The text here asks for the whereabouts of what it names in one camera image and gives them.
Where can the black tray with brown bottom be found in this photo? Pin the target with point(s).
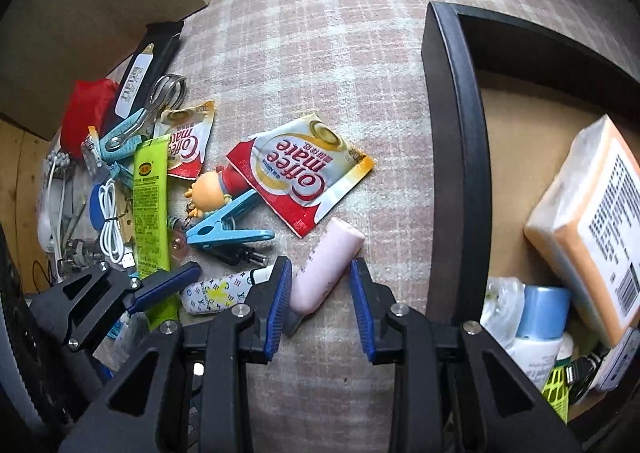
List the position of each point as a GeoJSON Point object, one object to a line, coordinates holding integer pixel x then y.
{"type": "Point", "coordinates": [452, 158]}

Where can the small red white coffee sachet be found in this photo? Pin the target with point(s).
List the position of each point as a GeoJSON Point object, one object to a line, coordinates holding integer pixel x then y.
{"type": "Point", "coordinates": [187, 143]}

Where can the white patterned tube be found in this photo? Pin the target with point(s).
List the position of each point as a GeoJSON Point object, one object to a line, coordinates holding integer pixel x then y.
{"type": "Point", "coordinates": [210, 295]}

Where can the yellow shuttlecock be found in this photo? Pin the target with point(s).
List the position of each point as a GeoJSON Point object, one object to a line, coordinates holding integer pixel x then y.
{"type": "Point", "coordinates": [556, 388]}

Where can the orange tissue pack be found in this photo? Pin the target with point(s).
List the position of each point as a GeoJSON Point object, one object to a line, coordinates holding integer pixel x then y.
{"type": "Point", "coordinates": [590, 213]}

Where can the blue white packet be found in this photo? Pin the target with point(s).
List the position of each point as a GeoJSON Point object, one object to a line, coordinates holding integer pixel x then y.
{"type": "Point", "coordinates": [120, 335]}

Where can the pink tube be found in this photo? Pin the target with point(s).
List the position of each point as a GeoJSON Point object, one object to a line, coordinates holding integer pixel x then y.
{"type": "Point", "coordinates": [320, 268]}

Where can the blue clothespin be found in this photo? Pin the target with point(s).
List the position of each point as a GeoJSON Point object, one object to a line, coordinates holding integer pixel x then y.
{"type": "Point", "coordinates": [220, 228]}

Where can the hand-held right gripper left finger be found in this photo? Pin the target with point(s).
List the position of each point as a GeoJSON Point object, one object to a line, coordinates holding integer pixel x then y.
{"type": "Point", "coordinates": [280, 303]}

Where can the white bottle with blue cap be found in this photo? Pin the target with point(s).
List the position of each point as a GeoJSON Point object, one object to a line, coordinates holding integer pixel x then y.
{"type": "Point", "coordinates": [542, 313]}

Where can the black pack with white label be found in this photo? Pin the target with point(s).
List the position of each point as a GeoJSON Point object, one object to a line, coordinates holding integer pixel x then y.
{"type": "Point", "coordinates": [160, 45]}

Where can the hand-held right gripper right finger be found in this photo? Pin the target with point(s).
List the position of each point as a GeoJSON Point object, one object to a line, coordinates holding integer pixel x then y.
{"type": "Point", "coordinates": [362, 313]}

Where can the red bag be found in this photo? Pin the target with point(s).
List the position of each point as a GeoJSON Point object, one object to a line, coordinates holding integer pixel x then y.
{"type": "Point", "coordinates": [87, 108]}

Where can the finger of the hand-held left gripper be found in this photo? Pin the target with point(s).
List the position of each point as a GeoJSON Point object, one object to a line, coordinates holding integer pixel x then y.
{"type": "Point", "coordinates": [165, 283]}

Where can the green stick packet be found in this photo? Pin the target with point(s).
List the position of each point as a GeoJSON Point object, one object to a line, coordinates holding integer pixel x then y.
{"type": "Point", "coordinates": [150, 203]}

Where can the small black clip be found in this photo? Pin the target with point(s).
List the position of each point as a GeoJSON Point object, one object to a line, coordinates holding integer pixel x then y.
{"type": "Point", "coordinates": [237, 255]}

